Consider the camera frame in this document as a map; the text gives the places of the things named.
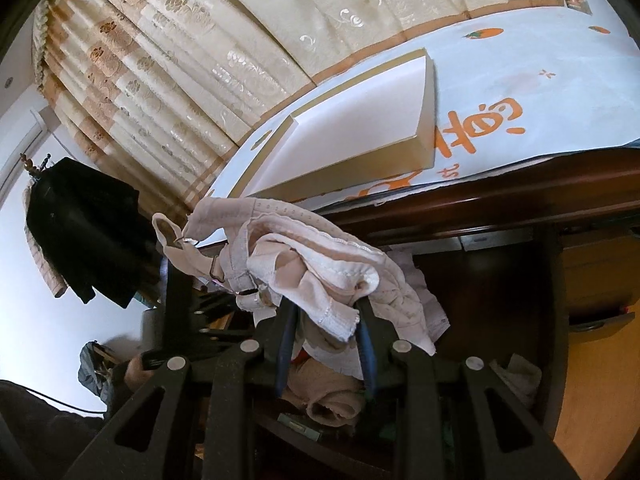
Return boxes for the dark wooden dresser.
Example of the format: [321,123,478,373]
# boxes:
[330,148,639,432]

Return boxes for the beige folded garment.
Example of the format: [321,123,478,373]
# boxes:
[281,359,366,428]

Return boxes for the pale pink bra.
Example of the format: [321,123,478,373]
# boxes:
[152,197,450,370]

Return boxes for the cream floral curtain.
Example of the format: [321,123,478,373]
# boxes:
[32,0,588,220]

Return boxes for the shallow gold cardboard tray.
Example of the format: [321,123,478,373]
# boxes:
[230,49,436,202]

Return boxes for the black coat on rack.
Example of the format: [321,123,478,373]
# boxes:
[26,157,156,309]

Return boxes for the wooden coat rack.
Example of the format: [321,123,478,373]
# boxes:
[20,153,51,181]

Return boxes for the person's left hand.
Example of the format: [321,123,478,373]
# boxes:
[124,354,154,392]

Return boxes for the white orange-print table cover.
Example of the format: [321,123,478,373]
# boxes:
[210,8,639,210]

